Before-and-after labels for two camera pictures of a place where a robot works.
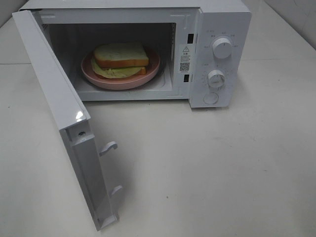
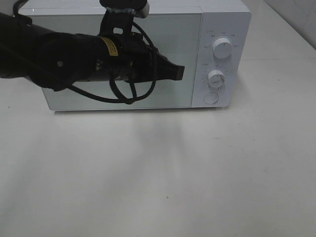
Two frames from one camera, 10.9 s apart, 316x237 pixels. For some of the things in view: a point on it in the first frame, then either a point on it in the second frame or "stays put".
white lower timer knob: x=216 y=78 stays put
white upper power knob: x=222 y=48 stays put
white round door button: x=211 y=98 stays put
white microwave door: x=73 y=119 -> x=177 y=35
